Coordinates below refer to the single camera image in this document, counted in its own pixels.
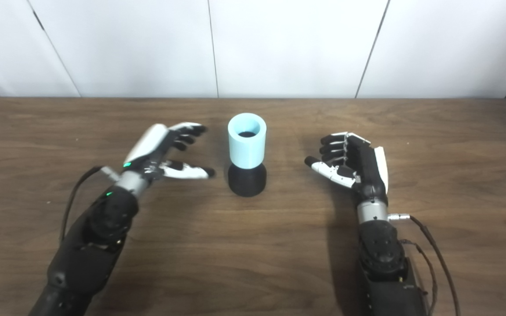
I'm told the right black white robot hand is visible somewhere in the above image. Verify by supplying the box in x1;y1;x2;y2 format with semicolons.
304;132;389;203

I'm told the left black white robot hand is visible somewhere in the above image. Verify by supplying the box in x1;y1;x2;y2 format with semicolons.
123;122;216;180

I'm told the light-blue hose piece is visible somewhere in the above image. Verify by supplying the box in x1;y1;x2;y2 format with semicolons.
228;113;267;169

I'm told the black flared nozzle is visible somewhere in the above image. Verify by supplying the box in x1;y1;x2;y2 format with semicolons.
228;131;267;197

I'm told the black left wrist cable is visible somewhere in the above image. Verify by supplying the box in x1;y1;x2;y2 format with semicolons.
60;165;119;242

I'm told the thick black right wrist cable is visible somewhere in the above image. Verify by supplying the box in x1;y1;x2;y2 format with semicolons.
388;213;461;316

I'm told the thin braided right arm cable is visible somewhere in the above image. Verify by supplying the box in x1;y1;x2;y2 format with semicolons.
400;239;438;316

